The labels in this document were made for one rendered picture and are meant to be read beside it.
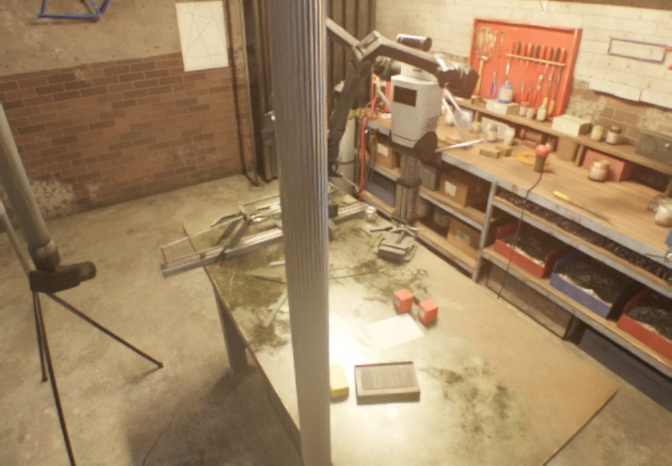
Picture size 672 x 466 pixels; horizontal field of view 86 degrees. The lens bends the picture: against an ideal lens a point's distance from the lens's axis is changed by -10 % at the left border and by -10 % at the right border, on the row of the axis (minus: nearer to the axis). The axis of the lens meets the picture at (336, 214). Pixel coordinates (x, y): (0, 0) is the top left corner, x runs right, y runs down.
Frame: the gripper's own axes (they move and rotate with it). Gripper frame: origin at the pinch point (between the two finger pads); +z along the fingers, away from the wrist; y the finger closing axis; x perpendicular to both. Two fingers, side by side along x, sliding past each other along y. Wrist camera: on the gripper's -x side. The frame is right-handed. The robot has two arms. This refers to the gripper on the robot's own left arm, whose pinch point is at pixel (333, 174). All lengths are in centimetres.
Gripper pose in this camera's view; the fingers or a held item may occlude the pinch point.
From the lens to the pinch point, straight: 191.6
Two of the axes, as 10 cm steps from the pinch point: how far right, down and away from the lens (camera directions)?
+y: -1.8, 4.8, -8.6
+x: 9.8, 0.9, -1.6
